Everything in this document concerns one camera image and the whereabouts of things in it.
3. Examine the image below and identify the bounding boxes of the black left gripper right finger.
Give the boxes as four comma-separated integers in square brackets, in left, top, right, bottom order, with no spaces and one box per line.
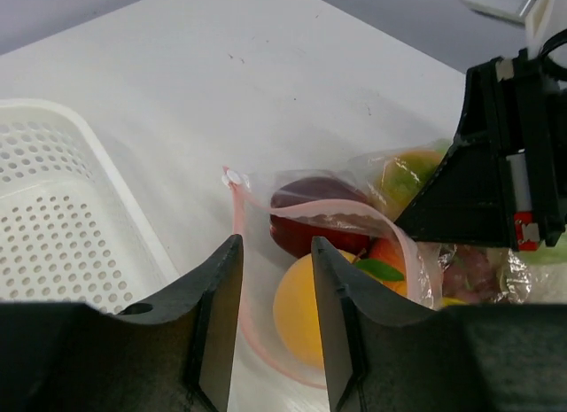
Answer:
[312,237,566,411]

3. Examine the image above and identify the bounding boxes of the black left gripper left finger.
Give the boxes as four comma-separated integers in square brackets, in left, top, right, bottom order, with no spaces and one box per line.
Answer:
[1,235,244,411]

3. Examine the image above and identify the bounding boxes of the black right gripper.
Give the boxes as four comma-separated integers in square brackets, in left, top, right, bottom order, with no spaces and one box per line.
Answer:
[395,50,566,251]

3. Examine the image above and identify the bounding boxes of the fake peach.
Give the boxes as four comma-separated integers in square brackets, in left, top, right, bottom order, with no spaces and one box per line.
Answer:
[368,238,408,297]

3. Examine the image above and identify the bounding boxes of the fake orange fruit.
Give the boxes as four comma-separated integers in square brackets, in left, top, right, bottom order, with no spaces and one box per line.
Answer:
[273,250,360,372]

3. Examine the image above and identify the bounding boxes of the clear zip top bag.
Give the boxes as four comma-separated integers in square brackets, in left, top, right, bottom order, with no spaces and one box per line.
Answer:
[223,140,532,389]

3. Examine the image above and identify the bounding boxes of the fake dark red apple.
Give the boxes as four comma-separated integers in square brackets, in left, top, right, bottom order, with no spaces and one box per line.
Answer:
[269,176,370,259]

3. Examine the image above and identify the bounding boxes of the fake mango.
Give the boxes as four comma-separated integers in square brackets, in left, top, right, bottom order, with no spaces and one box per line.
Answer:
[375,149,443,208]

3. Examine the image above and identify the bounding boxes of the fake red grapes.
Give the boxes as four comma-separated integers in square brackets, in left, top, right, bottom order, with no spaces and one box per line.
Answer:
[442,245,501,304]

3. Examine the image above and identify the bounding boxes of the fake yellow pear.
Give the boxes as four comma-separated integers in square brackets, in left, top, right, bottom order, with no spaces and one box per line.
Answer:
[440,297,468,308]

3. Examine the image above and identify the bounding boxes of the white perforated plastic basket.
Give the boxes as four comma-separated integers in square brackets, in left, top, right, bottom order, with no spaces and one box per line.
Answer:
[1,99,179,314]

